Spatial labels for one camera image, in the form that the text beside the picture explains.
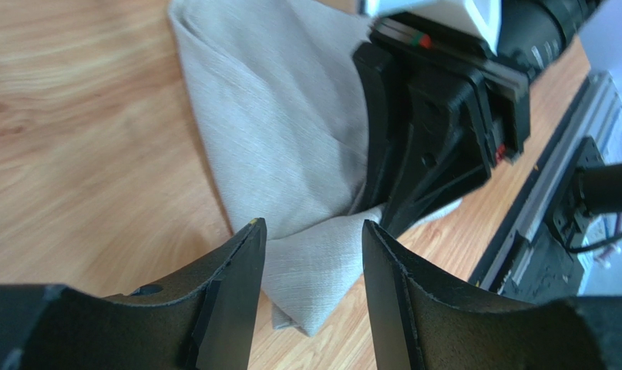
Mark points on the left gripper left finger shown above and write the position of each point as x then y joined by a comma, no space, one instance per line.
201,316

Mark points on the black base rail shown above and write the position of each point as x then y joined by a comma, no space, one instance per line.
568,213

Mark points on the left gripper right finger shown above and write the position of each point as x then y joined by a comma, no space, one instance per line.
422,317

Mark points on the beige cloth napkin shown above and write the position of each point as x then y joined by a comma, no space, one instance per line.
281,114

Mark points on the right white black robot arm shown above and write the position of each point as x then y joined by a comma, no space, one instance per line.
540,31

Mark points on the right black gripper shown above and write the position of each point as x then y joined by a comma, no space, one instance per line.
444,157

